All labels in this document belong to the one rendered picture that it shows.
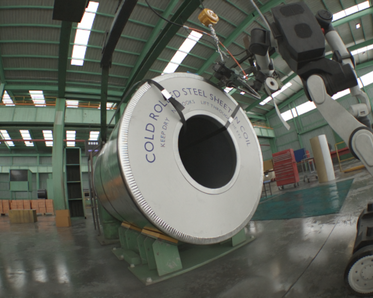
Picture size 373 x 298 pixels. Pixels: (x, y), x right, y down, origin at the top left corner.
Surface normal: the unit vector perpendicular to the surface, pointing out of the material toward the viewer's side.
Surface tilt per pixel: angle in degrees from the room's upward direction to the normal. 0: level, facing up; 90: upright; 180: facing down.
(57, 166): 90
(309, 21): 106
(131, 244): 90
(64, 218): 90
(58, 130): 90
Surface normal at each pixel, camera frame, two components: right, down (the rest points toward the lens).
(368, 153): -0.81, -0.01
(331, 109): -0.54, 0.25
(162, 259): 0.55, -0.27
